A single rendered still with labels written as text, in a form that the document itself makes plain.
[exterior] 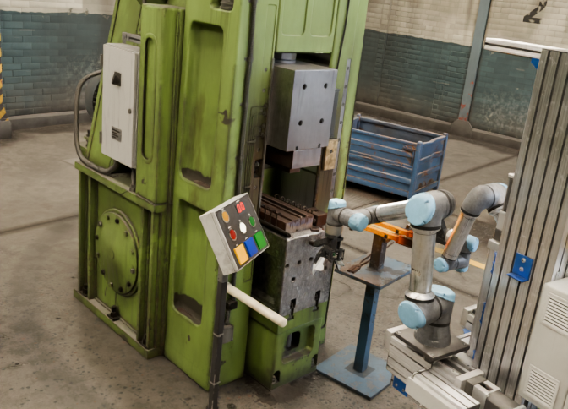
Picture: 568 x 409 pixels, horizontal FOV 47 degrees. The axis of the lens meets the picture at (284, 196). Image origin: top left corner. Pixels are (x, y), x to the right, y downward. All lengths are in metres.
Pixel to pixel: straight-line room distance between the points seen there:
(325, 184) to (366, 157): 3.54
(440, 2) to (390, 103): 1.91
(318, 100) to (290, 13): 0.44
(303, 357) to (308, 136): 1.30
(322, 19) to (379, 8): 8.63
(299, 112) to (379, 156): 4.03
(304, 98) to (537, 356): 1.57
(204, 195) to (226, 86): 0.58
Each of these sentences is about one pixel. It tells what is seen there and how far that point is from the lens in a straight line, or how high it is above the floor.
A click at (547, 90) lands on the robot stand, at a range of 2.54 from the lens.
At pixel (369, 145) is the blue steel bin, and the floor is 0.55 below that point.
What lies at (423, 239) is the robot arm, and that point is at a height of 1.29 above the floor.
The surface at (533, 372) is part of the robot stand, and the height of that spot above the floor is 0.89.
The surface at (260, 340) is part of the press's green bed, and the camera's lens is 3.74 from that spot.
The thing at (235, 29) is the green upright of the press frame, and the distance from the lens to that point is 3.12.
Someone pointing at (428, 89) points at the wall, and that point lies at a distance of 11.60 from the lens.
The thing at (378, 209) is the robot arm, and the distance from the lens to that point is 2.85.
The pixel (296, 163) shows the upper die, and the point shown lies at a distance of 3.32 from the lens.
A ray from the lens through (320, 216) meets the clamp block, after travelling 3.58.
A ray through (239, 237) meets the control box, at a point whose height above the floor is 1.07.
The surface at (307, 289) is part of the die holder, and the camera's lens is 3.62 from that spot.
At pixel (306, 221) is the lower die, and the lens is 3.51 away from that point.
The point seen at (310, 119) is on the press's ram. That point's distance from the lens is 3.32.
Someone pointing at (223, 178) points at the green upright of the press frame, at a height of 1.22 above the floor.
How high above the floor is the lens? 2.17
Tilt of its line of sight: 18 degrees down
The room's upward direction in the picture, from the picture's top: 6 degrees clockwise
